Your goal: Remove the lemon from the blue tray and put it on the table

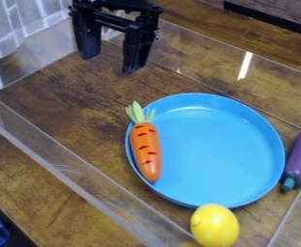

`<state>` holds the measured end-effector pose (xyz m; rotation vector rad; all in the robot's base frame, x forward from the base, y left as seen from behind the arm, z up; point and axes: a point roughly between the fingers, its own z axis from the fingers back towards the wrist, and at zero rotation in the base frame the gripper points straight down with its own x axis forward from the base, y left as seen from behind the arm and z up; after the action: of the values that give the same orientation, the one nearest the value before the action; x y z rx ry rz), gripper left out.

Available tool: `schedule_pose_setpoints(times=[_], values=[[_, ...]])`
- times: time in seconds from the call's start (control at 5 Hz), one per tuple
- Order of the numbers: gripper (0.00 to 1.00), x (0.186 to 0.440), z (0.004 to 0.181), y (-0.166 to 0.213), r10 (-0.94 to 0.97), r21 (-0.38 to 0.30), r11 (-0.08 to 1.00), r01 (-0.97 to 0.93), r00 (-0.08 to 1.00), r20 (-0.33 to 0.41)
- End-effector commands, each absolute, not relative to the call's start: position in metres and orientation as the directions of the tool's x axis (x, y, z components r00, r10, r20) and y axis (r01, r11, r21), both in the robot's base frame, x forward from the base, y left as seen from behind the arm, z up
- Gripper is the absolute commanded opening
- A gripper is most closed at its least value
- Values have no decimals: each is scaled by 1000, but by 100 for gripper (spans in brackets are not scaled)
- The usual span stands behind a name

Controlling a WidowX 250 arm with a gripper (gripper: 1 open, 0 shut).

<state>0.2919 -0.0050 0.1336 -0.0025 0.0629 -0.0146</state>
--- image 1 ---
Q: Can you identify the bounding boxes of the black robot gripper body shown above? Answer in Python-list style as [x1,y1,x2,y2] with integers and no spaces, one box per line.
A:
[68,0,164,33]

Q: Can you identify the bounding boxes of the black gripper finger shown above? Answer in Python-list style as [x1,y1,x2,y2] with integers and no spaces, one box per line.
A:
[72,14,102,60]
[123,21,160,74]

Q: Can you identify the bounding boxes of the orange toy carrot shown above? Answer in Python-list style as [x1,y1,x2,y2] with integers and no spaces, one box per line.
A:
[127,101,163,182]

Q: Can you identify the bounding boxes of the yellow toy lemon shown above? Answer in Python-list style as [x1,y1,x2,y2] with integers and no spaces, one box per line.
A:
[191,204,240,247]

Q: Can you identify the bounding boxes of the blue round plastic tray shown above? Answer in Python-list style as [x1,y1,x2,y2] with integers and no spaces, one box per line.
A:
[142,93,284,208]

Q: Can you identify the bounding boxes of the white patterned curtain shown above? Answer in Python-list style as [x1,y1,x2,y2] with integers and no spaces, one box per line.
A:
[0,0,75,62]

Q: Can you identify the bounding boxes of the purple toy eggplant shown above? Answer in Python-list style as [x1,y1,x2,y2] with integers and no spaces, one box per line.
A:
[282,132,301,193]

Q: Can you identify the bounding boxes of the clear acrylic enclosure wall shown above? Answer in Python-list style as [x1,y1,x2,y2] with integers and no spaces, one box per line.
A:
[0,21,301,247]

